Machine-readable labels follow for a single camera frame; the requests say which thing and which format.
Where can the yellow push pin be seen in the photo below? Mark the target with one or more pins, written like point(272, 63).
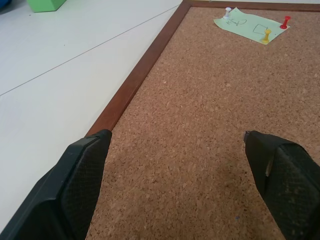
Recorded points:
point(266, 35)

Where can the white push pin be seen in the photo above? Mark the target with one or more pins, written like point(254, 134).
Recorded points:
point(227, 13)

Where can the light green paper note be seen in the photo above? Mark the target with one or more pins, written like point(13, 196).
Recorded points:
point(250, 26)

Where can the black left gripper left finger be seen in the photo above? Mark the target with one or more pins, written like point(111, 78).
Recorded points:
point(60, 195)

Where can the green box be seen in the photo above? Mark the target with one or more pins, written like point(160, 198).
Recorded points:
point(45, 5)

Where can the blue object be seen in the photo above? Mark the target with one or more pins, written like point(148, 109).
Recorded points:
point(3, 4)

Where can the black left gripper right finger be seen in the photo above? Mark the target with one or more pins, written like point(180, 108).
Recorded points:
point(287, 185)

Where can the cork board with wooden frame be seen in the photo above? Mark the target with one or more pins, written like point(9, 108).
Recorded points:
point(200, 120)

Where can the red push pin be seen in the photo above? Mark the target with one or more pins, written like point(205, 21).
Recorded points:
point(285, 22)

